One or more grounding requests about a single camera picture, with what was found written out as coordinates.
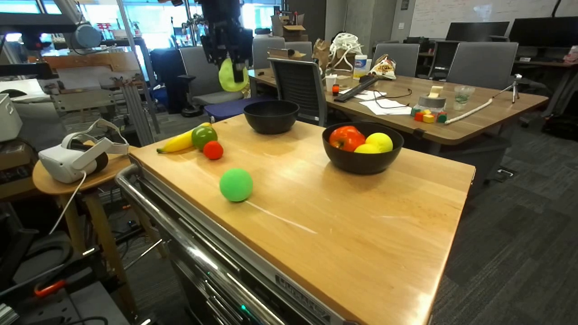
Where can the green toy block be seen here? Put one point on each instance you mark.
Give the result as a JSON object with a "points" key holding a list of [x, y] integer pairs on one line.
{"points": [[442, 118]]}

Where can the yellow banana toy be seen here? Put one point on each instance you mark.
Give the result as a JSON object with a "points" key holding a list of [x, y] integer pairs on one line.
{"points": [[178, 145]]}

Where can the white and tan plush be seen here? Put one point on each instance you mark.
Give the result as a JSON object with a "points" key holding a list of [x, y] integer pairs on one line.
{"points": [[384, 68]]}

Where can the white stick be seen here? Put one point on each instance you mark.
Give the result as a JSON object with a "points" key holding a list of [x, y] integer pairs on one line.
{"points": [[476, 111]]}

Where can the white paper sheet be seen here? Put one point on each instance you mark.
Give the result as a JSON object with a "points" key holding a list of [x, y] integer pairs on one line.
{"points": [[386, 109]]}

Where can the green pear toy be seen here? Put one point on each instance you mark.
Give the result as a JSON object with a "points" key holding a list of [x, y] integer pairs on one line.
{"points": [[205, 136]]}

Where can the yellow toy block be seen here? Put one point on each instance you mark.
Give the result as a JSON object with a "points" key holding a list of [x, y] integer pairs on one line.
{"points": [[429, 116]]}

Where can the yellow ball toy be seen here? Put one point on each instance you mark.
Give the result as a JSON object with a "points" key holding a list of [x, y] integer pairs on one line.
{"points": [[380, 142], [364, 149]]}

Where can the smooth green ball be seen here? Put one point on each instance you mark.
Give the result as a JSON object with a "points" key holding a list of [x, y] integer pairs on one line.
{"points": [[236, 185]]}

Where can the clear plastic cup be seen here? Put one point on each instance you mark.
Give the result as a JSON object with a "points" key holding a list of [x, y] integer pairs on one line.
{"points": [[463, 93]]}

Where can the blue seat chair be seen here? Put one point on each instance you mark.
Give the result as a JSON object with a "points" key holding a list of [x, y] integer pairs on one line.
{"points": [[228, 109]]}

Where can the red apple toy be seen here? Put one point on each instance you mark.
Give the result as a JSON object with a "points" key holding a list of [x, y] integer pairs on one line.
{"points": [[344, 138]]}

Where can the clear plastic bottle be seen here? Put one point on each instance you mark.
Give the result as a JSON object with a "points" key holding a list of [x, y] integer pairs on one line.
{"points": [[360, 66]]}

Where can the black bowl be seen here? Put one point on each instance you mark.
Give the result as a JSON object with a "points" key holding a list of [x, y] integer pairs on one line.
{"points": [[272, 120], [362, 163]]}

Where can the wooden office table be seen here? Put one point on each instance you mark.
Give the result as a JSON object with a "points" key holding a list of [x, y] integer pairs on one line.
{"points": [[481, 124]]}

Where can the white VR headset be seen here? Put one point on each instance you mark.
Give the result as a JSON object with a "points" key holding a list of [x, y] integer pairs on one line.
{"points": [[66, 163]]}

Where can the white box device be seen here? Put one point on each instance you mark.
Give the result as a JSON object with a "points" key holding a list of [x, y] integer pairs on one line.
{"points": [[10, 120]]}

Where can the silver metal frame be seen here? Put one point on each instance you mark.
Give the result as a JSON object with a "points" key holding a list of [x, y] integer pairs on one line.
{"points": [[91, 100]]}

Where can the grey round lamp head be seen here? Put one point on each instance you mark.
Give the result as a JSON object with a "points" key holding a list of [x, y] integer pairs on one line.
{"points": [[89, 37]]}

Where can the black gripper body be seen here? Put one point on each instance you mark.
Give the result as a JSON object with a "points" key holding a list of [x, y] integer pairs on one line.
{"points": [[227, 33]]}

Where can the white cabinet with wooden top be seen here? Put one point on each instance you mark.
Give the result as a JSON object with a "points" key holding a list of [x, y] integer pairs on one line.
{"points": [[362, 241]]}

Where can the light green dimpled ball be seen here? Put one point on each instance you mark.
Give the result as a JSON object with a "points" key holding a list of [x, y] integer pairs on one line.
{"points": [[228, 79]]}

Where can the round wooden stool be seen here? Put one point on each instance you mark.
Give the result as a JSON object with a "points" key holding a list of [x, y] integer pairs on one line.
{"points": [[115, 167]]}

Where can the black computer monitor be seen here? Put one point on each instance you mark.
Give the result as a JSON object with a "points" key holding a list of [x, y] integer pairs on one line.
{"points": [[543, 32], [476, 32]]}

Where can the small red fruit toy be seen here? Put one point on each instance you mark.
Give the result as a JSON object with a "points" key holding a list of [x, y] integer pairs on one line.
{"points": [[214, 151]]}

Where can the clear plastic container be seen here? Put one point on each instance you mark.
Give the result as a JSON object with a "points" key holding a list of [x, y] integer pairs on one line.
{"points": [[434, 102]]}

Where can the white net bag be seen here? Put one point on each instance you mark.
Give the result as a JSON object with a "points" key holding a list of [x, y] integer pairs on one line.
{"points": [[346, 46]]}

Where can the grey office chair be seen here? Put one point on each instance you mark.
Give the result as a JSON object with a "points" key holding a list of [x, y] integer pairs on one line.
{"points": [[398, 57], [481, 64], [194, 82], [268, 51]]}

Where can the dark mesh office chair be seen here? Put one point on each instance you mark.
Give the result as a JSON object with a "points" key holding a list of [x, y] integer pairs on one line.
{"points": [[299, 84]]}

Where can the black remote control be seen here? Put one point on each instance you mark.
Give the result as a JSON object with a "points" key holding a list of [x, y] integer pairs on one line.
{"points": [[355, 89]]}

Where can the red toy block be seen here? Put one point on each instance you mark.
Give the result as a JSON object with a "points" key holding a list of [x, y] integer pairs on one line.
{"points": [[418, 116]]}

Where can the light wooden desk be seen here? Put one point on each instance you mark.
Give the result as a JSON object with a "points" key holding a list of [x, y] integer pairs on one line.
{"points": [[91, 60]]}

